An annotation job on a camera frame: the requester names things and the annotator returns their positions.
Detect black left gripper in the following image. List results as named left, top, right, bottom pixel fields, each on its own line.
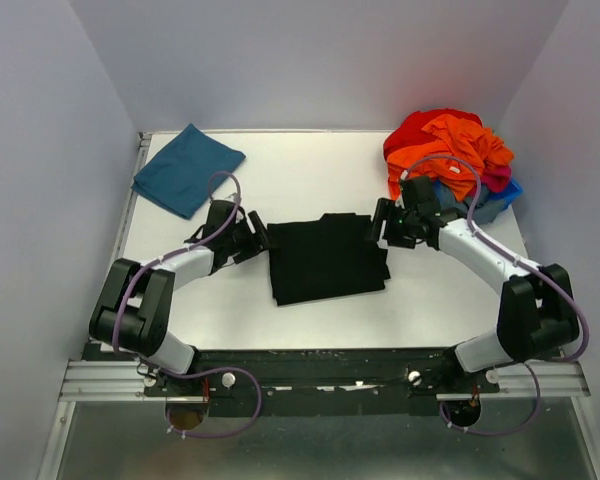
left=226, top=210, right=279, bottom=264

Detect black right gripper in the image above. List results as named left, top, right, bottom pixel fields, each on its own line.
left=365, top=197, right=418, bottom=250

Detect teal t-shirt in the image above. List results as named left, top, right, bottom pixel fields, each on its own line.
left=132, top=124, right=246, bottom=220

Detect black floral print t-shirt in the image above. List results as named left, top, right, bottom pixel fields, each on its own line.
left=267, top=213, right=390, bottom=306

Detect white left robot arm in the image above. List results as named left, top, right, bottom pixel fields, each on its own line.
left=89, top=198, right=272, bottom=395

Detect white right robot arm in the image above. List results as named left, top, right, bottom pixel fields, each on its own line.
left=369, top=177, right=584, bottom=392

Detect grey-teal t-shirt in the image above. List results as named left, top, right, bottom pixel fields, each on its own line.
left=434, top=183, right=506, bottom=225

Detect red t-shirt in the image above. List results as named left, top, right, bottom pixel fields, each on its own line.
left=383, top=108, right=482, bottom=158

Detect orange t-shirt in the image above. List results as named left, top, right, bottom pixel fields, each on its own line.
left=384, top=115, right=514, bottom=201

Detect magenta t-shirt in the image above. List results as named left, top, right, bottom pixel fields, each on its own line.
left=481, top=165, right=512, bottom=193

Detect blue plastic bin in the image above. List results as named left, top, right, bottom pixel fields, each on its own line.
left=429, top=177, right=524, bottom=226

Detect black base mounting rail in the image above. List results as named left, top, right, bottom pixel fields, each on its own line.
left=82, top=342, right=511, bottom=419

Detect aluminium extrusion frame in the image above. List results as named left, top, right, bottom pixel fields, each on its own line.
left=34, top=132, right=592, bottom=480

